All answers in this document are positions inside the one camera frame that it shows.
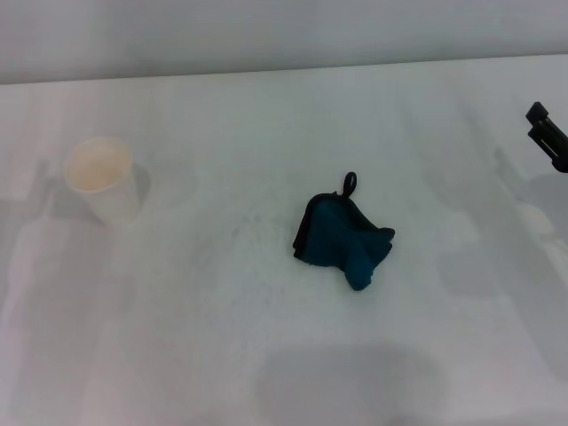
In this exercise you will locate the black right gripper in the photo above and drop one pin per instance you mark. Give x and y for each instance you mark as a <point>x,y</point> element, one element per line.
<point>562,167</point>

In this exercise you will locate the blue rag with black edge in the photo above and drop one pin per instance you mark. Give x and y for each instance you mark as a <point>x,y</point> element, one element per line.
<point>341,239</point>

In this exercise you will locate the white paper cup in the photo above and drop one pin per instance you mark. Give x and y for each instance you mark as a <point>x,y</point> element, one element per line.
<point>104,177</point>

